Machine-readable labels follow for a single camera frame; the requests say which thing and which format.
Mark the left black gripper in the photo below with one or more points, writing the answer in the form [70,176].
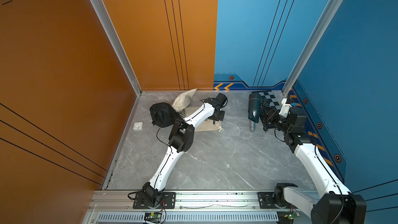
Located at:
[221,118]

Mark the grey microphone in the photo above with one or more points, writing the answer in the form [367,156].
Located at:
[252,126]

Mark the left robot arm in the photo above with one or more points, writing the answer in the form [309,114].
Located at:
[180,140]

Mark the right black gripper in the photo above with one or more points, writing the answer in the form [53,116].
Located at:
[270,116]

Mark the beige printed drawstring pouch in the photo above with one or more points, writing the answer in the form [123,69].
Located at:
[207,125]

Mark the left green circuit board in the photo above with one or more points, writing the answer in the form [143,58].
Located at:
[152,217]

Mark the black hair dryer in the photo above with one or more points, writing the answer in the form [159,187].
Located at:
[254,107]

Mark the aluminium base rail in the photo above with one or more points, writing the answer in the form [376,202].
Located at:
[193,207]

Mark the white earbuds case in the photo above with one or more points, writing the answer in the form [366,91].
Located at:
[138,126]

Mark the black drawstring pouch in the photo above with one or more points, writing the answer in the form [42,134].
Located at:
[163,115]

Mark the green circuit board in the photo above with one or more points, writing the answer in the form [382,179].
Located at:
[152,217]
[287,218]

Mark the right green circuit board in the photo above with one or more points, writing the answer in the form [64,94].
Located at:
[287,218]

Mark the folded checkered chess board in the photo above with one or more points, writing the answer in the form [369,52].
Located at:
[274,97]

